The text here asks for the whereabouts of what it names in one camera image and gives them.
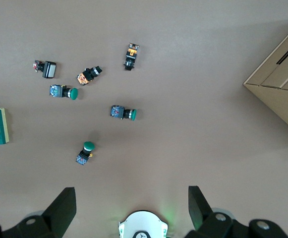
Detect white round robot part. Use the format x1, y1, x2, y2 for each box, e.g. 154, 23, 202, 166
118, 210, 170, 238

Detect brown cardboard box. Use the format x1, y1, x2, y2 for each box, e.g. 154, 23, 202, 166
242, 18, 288, 138

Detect black selector switch, orange block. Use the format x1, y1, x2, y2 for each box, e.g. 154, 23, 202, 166
123, 42, 140, 71
75, 65, 103, 86

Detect green mushroom pushbutton switch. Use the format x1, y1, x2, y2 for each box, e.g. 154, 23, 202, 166
75, 141, 96, 166
110, 105, 137, 121
49, 84, 79, 101

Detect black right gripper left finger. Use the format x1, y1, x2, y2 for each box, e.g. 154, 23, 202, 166
0, 187, 77, 238

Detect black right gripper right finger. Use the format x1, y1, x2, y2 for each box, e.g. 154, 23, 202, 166
184, 185, 288, 238

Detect red-base black square switch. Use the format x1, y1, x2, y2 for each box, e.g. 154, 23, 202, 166
33, 59, 58, 79

